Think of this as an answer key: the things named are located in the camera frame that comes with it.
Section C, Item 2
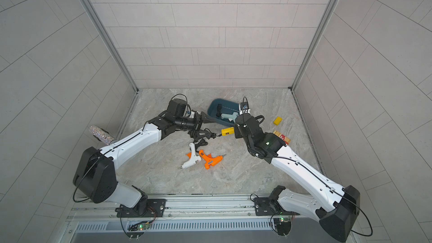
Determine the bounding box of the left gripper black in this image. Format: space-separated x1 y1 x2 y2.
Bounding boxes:
174 111 216 140

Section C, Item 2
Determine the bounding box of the mint green hot glue gun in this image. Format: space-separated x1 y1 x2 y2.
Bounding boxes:
216 103 239 123

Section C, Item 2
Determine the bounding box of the yellow hot glue gun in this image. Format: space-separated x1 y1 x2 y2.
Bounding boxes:
221 127 235 136

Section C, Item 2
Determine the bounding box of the white hot glue gun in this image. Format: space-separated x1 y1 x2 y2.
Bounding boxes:
178 139 208 169

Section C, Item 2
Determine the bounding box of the orange hot glue gun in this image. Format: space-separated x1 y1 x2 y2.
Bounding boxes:
199 150 223 170

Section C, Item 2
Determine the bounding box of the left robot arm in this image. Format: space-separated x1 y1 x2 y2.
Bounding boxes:
73 111 216 208

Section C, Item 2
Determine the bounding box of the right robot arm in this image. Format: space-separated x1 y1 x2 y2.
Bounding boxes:
235 113 360 243

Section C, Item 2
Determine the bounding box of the teal plastic storage box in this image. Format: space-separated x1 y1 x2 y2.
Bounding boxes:
207 99 240 127

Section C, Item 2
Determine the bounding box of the small yellow block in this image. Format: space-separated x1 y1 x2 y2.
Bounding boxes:
273 117 282 126

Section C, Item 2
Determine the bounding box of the red yellow small carton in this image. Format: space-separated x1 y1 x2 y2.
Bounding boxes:
273 130 291 145

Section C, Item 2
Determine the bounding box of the left circuit board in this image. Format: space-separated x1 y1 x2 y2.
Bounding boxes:
128 222 151 241

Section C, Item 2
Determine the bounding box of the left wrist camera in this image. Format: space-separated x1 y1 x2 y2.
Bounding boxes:
166 99 187 119

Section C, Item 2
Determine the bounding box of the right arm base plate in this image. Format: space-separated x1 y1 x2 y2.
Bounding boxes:
252 197 299 216

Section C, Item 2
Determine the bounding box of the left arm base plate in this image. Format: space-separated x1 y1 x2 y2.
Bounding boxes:
115 199 167 218

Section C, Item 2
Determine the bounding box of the aluminium mounting rail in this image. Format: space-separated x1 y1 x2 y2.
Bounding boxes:
66 189 343 221

